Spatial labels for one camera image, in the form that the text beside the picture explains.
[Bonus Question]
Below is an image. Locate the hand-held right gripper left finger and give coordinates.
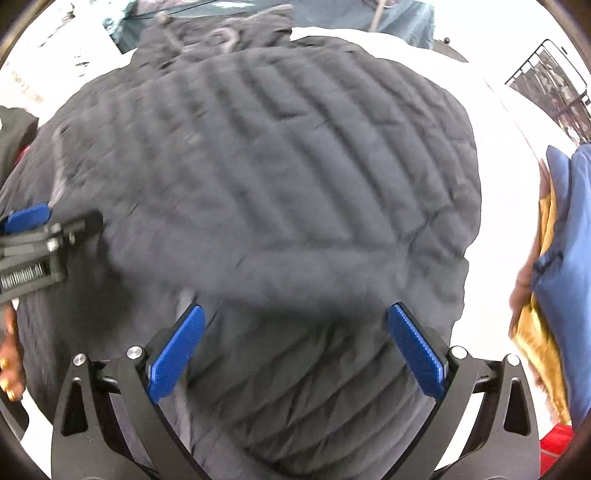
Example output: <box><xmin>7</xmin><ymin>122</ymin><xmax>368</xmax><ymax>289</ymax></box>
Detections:
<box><xmin>51</xmin><ymin>305</ymin><xmax>206</xmax><ymax>480</ymax></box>

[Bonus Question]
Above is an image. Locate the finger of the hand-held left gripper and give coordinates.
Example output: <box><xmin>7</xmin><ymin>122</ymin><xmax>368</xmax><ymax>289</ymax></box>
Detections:
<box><xmin>0</xmin><ymin>211</ymin><xmax>105</xmax><ymax>272</ymax></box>
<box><xmin>0</xmin><ymin>205</ymin><xmax>51</xmax><ymax>234</ymax></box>

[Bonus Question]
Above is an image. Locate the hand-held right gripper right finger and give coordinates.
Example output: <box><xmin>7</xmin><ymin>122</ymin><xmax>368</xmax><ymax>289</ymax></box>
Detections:
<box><xmin>387</xmin><ymin>302</ymin><xmax>541</xmax><ymax>480</ymax></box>

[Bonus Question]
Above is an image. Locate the black quilted jacket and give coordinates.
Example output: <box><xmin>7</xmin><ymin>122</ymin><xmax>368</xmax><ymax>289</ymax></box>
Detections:
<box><xmin>0</xmin><ymin>14</ymin><xmax>483</xmax><ymax>480</ymax></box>

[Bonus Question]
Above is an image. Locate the person's left hand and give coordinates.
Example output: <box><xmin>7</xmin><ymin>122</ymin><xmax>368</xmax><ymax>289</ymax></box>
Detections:
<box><xmin>0</xmin><ymin>307</ymin><xmax>27</xmax><ymax>402</ymax></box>

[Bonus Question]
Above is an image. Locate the black cloth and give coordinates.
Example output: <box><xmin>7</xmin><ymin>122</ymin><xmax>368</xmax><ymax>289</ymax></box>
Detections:
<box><xmin>0</xmin><ymin>106</ymin><xmax>40</xmax><ymax>185</ymax></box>

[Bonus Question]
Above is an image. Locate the yellow cloth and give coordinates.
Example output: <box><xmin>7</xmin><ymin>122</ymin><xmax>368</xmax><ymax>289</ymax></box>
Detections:
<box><xmin>510</xmin><ymin>185</ymin><xmax>573</xmax><ymax>423</ymax></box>

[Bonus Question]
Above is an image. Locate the pink polka dot bed sheet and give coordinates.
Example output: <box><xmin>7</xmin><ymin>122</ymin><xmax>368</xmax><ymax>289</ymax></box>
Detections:
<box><xmin>0</xmin><ymin>28</ymin><xmax>573</xmax><ymax>480</ymax></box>

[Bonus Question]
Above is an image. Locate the red bag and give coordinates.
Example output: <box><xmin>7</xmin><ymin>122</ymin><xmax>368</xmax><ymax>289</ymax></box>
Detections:
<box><xmin>539</xmin><ymin>422</ymin><xmax>579</xmax><ymax>476</ymax></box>

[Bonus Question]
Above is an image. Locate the navy blue folded garment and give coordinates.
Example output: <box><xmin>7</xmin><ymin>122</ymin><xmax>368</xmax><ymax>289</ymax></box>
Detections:
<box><xmin>531</xmin><ymin>143</ymin><xmax>591</xmax><ymax>430</ymax></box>

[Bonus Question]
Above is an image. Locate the black metal rack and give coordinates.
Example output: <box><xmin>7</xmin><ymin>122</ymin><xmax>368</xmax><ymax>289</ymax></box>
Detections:
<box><xmin>505</xmin><ymin>39</ymin><xmax>591</xmax><ymax>145</ymax></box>

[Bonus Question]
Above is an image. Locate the black round stool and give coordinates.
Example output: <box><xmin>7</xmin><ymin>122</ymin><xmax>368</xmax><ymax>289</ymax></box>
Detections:
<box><xmin>434</xmin><ymin>37</ymin><xmax>468</xmax><ymax>61</ymax></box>

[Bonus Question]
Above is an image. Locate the blue skirted bed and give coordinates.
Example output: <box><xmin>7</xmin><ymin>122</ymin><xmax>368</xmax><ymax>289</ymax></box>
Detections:
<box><xmin>111</xmin><ymin>0</ymin><xmax>435</xmax><ymax>51</ymax></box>

